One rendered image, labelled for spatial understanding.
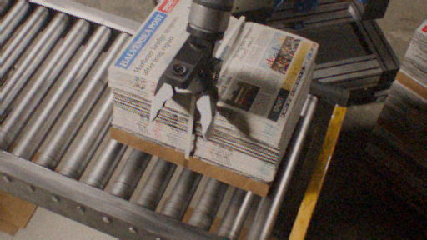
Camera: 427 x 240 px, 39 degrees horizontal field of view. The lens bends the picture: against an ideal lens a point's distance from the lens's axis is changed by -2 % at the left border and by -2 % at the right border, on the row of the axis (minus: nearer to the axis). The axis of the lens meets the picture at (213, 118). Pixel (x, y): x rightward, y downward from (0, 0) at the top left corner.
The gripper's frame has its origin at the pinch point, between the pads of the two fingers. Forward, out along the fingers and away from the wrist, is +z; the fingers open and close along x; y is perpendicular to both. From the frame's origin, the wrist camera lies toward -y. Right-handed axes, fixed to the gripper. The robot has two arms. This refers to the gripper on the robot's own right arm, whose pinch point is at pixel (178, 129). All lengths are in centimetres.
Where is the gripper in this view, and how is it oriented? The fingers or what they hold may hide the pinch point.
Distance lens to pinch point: 115.9
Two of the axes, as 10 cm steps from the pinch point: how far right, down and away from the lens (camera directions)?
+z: -2.4, 9.0, 3.5
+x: -9.3, -3.2, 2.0
